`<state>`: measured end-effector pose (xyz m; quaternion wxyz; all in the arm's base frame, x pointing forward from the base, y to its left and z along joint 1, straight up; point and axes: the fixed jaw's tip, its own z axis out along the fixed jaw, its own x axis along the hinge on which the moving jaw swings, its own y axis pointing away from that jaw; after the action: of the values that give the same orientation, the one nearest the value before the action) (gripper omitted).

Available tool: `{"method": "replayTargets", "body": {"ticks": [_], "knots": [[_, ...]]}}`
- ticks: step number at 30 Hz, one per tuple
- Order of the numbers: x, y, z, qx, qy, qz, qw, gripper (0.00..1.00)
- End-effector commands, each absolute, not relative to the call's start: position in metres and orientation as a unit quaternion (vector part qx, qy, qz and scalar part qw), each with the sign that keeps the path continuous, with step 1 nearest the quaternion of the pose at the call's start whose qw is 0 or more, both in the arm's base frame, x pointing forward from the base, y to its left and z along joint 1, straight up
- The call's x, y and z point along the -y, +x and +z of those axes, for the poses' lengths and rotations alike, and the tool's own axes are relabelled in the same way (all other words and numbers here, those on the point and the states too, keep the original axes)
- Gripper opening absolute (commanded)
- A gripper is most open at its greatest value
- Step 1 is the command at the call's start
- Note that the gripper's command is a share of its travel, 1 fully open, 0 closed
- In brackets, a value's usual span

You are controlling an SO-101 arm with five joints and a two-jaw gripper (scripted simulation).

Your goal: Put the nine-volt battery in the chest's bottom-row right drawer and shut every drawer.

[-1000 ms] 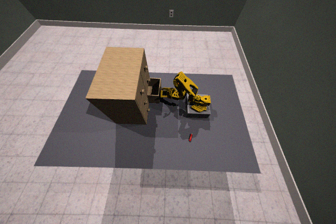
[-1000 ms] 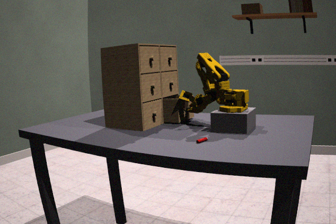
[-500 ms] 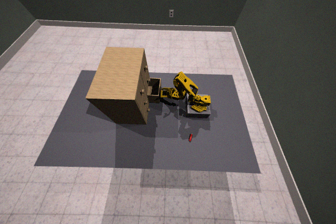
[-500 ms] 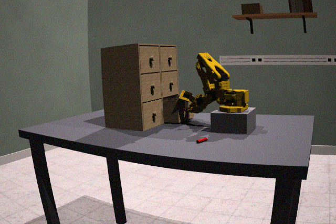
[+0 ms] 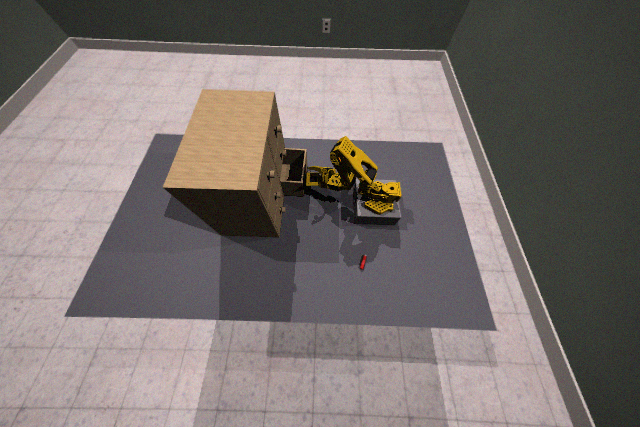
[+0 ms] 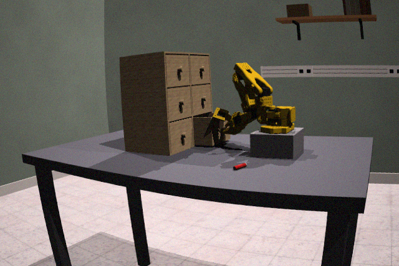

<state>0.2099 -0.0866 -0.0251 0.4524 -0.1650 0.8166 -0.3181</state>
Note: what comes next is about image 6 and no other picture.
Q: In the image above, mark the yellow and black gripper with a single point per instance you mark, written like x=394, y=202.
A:
x=223, y=115

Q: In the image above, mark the brown wooden drawer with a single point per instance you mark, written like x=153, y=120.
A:
x=181, y=134
x=179, y=102
x=201, y=98
x=197, y=65
x=174, y=64

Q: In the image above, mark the brown wooden chest of drawers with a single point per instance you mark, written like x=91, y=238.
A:
x=145, y=102

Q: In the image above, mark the red cylinder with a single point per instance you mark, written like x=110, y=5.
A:
x=240, y=166

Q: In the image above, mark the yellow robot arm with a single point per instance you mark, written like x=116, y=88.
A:
x=263, y=102

